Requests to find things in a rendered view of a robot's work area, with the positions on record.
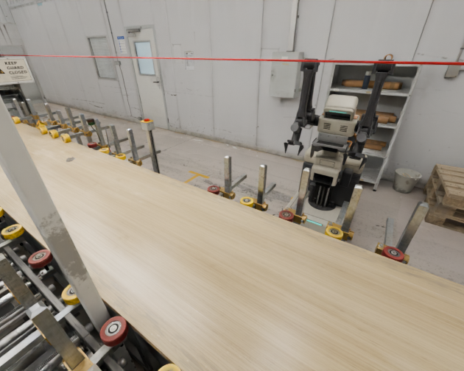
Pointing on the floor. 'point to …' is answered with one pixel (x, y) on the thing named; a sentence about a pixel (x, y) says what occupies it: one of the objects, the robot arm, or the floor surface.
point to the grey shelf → (394, 103)
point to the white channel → (41, 207)
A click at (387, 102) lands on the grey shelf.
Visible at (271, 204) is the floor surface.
